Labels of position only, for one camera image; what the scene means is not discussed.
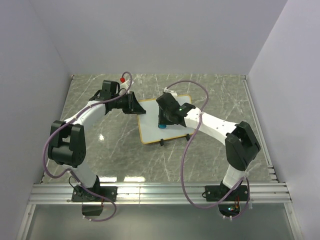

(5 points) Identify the aluminium mounting rail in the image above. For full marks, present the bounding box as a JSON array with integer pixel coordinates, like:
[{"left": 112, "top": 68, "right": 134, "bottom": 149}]
[{"left": 28, "top": 182, "right": 292, "bottom": 205}]

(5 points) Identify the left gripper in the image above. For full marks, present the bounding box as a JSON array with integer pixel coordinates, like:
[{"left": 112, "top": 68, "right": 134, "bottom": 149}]
[{"left": 112, "top": 91, "right": 146, "bottom": 115}]

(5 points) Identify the wire whiteboard stand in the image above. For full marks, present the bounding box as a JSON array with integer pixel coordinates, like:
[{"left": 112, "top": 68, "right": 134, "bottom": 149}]
[{"left": 158, "top": 133, "right": 192, "bottom": 147}]

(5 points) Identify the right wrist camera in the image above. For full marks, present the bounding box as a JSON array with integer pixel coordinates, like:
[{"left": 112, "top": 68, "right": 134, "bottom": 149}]
[{"left": 163, "top": 87, "right": 177, "bottom": 96}]

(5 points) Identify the yellow framed whiteboard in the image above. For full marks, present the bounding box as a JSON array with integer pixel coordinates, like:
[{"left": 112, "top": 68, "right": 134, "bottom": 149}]
[{"left": 137, "top": 98, "right": 195, "bottom": 144}]

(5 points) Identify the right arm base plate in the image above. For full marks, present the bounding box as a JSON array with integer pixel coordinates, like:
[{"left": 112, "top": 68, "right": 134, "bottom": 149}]
[{"left": 202, "top": 185, "right": 249, "bottom": 202}]

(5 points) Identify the blue whiteboard eraser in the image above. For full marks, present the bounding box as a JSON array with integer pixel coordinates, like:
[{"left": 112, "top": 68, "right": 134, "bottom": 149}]
[{"left": 158, "top": 124, "right": 167, "bottom": 129}]

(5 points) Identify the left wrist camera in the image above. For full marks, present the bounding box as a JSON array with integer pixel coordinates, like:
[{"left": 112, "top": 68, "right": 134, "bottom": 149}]
[{"left": 119, "top": 77, "right": 131, "bottom": 92}]

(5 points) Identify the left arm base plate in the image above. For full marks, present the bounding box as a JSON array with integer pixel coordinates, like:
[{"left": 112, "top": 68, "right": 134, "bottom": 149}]
[{"left": 71, "top": 185, "right": 118, "bottom": 203}]

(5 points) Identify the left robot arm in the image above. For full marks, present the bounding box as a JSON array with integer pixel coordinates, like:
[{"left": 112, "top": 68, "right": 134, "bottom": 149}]
[{"left": 45, "top": 77, "right": 146, "bottom": 201}]

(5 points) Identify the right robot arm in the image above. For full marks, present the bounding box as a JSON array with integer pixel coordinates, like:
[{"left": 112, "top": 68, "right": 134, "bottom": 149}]
[{"left": 156, "top": 92, "right": 261, "bottom": 200}]

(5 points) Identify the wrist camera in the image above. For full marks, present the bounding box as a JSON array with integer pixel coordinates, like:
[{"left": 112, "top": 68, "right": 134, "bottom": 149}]
[
  {"left": 119, "top": 77, "right": 131, "bottom": 92},
  {"left": 163, "top": 87, "right": 177, "bottom": 96}
]

